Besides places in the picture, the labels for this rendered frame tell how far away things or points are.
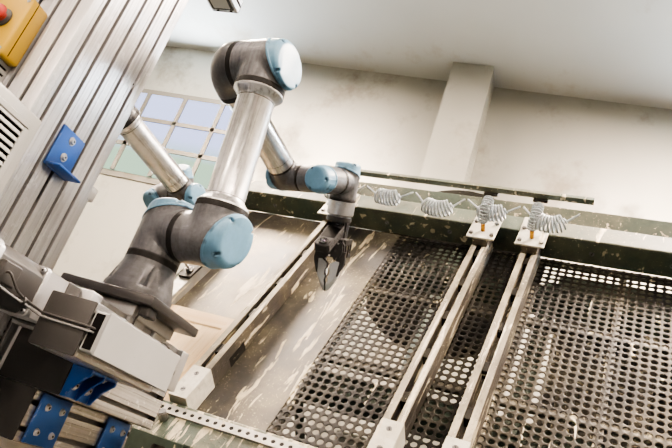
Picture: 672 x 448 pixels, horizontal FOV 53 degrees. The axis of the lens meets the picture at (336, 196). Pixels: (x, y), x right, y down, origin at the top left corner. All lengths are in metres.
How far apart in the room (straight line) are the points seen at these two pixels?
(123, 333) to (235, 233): 0.36
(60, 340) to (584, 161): 4.25
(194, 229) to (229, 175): 0.14
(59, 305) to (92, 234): 4.43
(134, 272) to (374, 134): 3.88
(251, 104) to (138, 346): 0.58
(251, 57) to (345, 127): 3.75
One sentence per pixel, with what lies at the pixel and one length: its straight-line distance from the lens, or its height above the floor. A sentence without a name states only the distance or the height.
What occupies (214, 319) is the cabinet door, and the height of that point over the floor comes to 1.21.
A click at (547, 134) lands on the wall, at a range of 5.10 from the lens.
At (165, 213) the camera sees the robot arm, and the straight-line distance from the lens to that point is 1.50.
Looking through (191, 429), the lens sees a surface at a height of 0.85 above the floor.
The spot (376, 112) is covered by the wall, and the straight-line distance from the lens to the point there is 5.30.
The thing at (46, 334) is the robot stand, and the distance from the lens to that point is 1.17.
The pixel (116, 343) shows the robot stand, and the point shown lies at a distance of 1.16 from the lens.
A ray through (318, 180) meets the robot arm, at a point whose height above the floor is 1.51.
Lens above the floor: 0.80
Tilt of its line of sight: 23 degrees up
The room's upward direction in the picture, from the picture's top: 19 degrees clockwise
